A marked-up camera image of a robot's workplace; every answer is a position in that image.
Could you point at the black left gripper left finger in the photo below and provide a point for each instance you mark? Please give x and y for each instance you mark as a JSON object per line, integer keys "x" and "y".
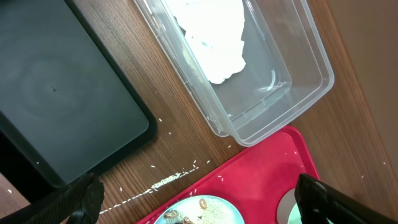
{"x": 78, "y": 202}

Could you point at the clear plastic waste bin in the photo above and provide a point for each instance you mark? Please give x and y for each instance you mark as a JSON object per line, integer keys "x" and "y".
{"x": 287, "y": 69}

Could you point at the red serving tray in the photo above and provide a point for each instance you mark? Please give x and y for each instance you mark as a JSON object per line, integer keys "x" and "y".
{"x": 256, "y": 179}

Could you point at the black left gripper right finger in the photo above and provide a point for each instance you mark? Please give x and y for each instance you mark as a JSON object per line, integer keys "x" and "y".
{"x": 319, "y": 203}

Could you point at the light blue dirty plate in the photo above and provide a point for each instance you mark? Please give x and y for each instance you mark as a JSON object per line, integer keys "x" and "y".
{"x": 201, "y": 209}

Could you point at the black waste tray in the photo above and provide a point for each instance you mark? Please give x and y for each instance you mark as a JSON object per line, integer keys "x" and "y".
{"x": 67, "y": 108}

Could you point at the mint green bowl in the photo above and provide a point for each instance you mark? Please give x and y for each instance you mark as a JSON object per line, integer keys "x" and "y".
{"x": 287, "y": 209}

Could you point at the white napkin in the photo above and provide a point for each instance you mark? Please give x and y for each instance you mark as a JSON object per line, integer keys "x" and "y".
{"x": 213, "y": 31}

